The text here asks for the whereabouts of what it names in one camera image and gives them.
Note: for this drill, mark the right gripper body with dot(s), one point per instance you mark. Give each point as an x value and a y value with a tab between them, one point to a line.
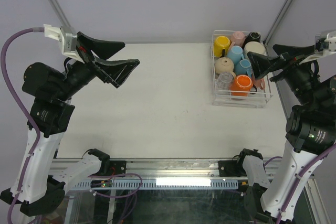
301	77

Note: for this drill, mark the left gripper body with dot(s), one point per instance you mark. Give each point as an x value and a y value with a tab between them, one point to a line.
79	75

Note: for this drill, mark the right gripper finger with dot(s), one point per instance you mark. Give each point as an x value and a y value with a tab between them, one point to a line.
262	65
293	51

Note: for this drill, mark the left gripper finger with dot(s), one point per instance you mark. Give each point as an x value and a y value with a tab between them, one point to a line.
102	48
114	72

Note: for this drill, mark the blue mug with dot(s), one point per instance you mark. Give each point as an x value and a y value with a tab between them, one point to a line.
243	68

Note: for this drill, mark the green inside mug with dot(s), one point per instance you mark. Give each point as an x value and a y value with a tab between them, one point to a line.
254	46

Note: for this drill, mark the pink patterned mug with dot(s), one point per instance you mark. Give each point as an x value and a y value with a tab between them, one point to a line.
258	84

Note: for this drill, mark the white light-blue mug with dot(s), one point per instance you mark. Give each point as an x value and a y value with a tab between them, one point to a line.
235	54

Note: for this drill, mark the black mug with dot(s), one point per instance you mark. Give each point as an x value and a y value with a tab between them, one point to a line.
252	37

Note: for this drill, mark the orange mug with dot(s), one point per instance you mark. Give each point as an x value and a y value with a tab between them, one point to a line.
241	86

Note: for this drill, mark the beige mug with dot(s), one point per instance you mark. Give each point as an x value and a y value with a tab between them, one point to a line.
223	64

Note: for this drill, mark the clear plastic cup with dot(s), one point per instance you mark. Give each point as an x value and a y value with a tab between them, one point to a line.
225	80

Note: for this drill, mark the yellow mug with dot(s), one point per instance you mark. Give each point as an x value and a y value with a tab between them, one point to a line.
221	43

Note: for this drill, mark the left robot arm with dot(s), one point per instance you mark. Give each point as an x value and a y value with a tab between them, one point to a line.
36	190

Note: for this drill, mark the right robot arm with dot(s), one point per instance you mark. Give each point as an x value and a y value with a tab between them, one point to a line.
310	134

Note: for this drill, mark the clear dish rack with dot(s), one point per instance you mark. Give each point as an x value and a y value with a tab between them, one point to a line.
255	98

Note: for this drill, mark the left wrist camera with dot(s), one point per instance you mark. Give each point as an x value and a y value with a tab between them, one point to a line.
67	40

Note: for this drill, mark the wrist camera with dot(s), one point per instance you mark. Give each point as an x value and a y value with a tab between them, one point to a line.
324	46
67	40

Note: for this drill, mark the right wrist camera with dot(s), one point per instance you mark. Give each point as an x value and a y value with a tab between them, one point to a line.
324	46

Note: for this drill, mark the aluminium mounting rail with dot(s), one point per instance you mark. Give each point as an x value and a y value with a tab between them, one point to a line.
159	167

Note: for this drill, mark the white cable duct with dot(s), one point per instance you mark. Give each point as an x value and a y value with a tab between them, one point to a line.
161	183

